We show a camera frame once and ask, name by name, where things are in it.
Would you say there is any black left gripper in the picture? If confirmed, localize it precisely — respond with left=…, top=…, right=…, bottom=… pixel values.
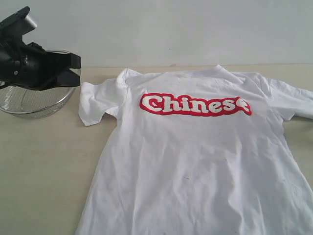
left=0, top=41, right=81, bottom=90

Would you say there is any white t-shirt red lettering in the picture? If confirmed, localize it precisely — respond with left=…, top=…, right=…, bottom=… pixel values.
left=76, top=65, right=313, bottom=235

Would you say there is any metal mesh strainer bowl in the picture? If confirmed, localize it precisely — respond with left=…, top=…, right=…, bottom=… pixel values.
left=0, top=49, right=82, bottom=119

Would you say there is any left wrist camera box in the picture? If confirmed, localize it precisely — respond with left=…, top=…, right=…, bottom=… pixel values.
left=0, top=6, right=38, bottom=41

